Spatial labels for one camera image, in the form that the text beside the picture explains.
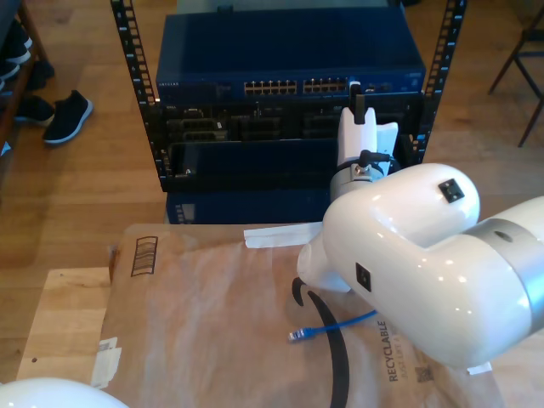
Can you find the blue network switch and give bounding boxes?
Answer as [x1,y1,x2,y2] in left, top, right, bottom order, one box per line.
[155,8,428,102]

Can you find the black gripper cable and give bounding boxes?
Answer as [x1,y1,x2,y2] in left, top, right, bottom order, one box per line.
[359,149,401,173]

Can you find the dark sneaker white sole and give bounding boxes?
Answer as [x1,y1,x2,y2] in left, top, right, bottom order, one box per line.
[0,19,34,65]
[0,59,21,82]
[42,88,94,146]
[14,94,56,128]

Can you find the black open rack frame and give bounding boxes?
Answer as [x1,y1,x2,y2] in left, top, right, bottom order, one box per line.
[109,0,468,193]

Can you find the white shipping label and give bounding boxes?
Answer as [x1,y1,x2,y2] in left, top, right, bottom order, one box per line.
[89,337,123,391]

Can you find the blue network cable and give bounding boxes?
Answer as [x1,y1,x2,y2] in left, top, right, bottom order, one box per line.
[287,309,378,344]

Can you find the dark shoe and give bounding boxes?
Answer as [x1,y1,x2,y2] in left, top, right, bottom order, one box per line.
[24,59,56,91]

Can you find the black rack shelf tray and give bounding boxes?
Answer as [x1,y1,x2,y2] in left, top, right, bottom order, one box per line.
[163,134,420,193]

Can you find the wooden shoe rack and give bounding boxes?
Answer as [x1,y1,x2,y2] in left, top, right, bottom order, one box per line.
[0,0,48,150]

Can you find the black rack server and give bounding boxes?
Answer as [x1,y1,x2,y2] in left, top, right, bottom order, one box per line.
[159,99,426,141]

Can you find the long white tape strip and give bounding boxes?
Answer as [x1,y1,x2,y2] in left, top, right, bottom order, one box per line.
[242,223,323,251]

